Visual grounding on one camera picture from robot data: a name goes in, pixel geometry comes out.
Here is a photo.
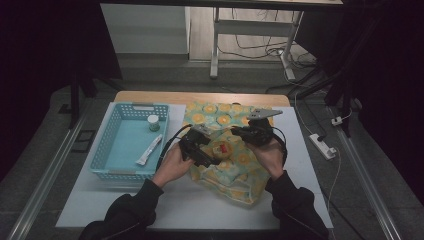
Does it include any aluminium rail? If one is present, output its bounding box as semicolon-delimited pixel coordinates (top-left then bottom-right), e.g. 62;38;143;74
6;99;91;240
328;106;404;240

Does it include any white tube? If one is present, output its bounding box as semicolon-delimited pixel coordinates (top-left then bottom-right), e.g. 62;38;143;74
135;133;164;167

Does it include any orange print cloth bag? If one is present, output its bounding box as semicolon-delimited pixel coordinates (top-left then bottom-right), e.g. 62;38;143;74
181;101;279;206

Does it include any person's left hand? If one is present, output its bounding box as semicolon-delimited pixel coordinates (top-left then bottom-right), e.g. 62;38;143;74
152;142;195;188

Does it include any small white-lidded jar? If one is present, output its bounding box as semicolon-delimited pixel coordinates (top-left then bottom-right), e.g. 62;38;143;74
147;114;161;132

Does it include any black metal stand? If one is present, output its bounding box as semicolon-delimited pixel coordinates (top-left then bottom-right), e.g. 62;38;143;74
68;66;98;129
324;66;358;138

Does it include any thin white cable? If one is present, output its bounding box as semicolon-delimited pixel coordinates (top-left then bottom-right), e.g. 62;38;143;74
328;146;343;211

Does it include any hand-held gripper cable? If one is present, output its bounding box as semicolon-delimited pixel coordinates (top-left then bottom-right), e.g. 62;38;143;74
156;123;194;171
271;126;289;168

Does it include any right hand-held gripper cable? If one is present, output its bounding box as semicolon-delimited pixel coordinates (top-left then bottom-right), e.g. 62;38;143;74
271;126;289;168

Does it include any person's right hand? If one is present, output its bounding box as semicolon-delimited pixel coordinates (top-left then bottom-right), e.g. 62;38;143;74
246;138;288;182

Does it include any white power strip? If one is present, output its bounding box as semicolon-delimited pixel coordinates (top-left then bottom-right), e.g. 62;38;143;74
308;133;338;161

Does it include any white panel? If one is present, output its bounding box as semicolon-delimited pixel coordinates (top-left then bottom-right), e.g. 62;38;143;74
99;3;191;55

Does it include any tangle of black floor cables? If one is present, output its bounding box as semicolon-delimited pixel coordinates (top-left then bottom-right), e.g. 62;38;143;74
218;8;318;68

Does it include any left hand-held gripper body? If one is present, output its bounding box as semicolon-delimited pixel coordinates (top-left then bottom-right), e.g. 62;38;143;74
179;123;214;164

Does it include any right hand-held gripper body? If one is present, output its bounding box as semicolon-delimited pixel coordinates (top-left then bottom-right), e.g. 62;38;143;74
246;108;284;148

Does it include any white-legged desk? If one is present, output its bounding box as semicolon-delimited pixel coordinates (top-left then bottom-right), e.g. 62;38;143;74
99;0;344;81

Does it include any left hand-held gripper cable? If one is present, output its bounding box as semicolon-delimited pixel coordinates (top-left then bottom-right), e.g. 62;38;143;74
156;123;194;171

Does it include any blue plastic basket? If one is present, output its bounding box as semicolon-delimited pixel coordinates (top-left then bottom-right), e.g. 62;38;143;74
88;101;170;184

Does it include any white table mat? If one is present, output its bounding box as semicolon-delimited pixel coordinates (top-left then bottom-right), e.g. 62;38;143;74
55;103;334;231

